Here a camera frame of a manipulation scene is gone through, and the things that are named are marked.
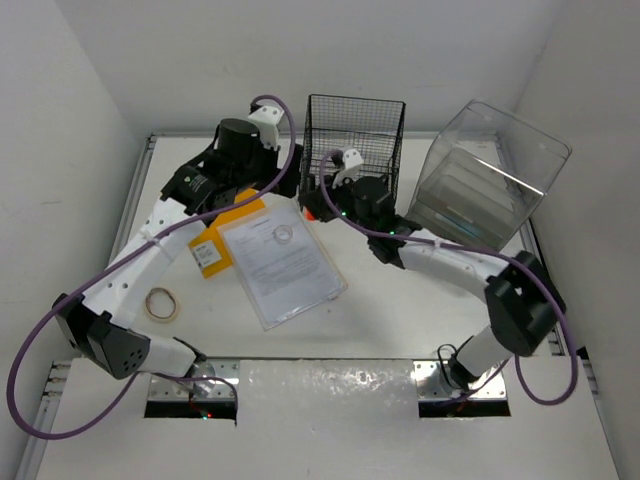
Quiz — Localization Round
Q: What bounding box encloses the aluminium table frame rail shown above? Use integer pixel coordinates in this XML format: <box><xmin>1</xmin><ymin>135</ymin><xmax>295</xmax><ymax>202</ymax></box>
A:
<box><xmin>15</xmin><ymin>134</ymin><xmax>158</xmax><ymax>479</ymax></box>

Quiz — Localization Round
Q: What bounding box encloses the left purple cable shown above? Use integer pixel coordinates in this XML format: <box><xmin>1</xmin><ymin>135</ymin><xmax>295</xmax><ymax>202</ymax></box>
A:
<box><xmin>5</xmin><ymin>94</ymin><xmax>297</xmax><ymax>441</ymax></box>

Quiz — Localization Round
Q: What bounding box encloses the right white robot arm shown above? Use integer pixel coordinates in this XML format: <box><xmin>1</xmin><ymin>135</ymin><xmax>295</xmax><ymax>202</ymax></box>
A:
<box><xmin>299</xmin><ymin>177</ymin><xmax>566</xmax><ymax>391</ymax></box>

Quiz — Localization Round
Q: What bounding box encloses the blue pastel highlighter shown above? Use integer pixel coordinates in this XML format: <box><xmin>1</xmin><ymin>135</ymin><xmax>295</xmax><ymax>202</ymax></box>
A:
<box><xmin>435</xmin><ymin>213</ymin><xmax>483</xmax><ymax>237</ymax></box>

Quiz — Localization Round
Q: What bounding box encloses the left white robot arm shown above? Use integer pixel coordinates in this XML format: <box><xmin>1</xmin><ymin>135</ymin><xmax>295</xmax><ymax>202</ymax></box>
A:
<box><xmin>55</xmin><ymin>106</ymin><xmax>302</xmax><ymax>379</ymax></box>

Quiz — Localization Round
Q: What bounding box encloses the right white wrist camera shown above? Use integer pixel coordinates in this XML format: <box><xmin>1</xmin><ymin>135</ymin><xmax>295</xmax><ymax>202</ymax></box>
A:
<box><xmin>332</xmin><ymin>148</ymin><xmax>364</xmax><ymax>187</ymax></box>

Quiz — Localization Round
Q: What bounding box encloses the orange plastic folder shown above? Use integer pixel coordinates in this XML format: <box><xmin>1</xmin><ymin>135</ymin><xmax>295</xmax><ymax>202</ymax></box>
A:
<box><xmin>189</xmin><ymin>199</ymin><xmax>265</xmax><ymax>279</ymax></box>

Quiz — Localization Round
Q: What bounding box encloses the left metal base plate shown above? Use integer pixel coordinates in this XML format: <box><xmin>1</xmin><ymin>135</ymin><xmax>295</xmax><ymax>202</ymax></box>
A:
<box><xmin>147</xmin><ymin>358</ymin><xmax>240</xmax><ymax>403</ymax></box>

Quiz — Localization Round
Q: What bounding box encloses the clear document sleeve with paper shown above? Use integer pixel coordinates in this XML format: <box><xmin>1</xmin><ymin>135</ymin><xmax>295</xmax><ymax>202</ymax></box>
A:
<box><xmin>221</xmin><ymin>200</ymin><xmax>347</xmax><ymax>330</ymax></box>

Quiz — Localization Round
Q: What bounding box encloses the beige masking tape roll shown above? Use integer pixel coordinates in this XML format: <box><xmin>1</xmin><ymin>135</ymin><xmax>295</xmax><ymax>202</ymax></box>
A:
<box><xmin>144</xmin><ymin>287</ymin><xmax>180</xmax><ymax>324</ymax></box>

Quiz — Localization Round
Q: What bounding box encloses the black wire mesh basket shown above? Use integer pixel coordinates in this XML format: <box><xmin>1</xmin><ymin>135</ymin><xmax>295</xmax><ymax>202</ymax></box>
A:
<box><xmin>298</xmin><ymin>94</ymin><xmax>406</xmax><ymax>196</ymax></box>

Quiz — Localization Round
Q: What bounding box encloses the purple cable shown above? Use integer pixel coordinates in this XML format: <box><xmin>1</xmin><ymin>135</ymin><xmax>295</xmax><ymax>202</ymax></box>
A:
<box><xmin>319</xmin><ymin>151</ymin><xmax>581</xmax><ymax>405</ymax></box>
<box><xmin>5</xmin><ymin>94</ymin><xmax>297</xmax><ymax>441</ymax></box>

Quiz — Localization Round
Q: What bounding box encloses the clear plastic drawer organizer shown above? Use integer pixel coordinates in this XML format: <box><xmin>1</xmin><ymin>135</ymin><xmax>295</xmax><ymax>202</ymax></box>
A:
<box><xmin>407</xmin><ymin>100</ymin><xmax>572</xmax><ymax>251</ymax></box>

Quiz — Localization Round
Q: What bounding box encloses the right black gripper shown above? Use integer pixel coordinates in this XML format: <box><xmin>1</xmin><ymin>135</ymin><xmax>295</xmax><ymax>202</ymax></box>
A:
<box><xmin>301</xmin><ymin>169</ymin><xmax>375</xmax><ymax>236</ymax></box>

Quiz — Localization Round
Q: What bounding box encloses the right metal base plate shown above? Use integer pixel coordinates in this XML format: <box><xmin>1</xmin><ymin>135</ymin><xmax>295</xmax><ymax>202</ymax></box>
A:
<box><xmin>411</xmin><ymin>359</ymin><xmax>508</xmax><ymax>403</ymax></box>

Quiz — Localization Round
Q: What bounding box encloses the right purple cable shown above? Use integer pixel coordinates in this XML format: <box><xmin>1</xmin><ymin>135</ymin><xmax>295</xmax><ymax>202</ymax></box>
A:
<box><xmin>319</xmin><ymin>151</ymin><xmax>581</xmax><ymax>405</ymax></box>

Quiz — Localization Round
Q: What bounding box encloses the metal base plate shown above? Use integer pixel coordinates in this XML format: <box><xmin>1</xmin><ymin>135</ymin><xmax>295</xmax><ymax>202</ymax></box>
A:
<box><xmin>411</xmin><ymin>359</ymin><xmax>508</xmax><ymax>403</ymax></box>
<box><xmin>147</xmin><ymin>358</ymin><xmax>240</xmax><ymax>403</ymax></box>

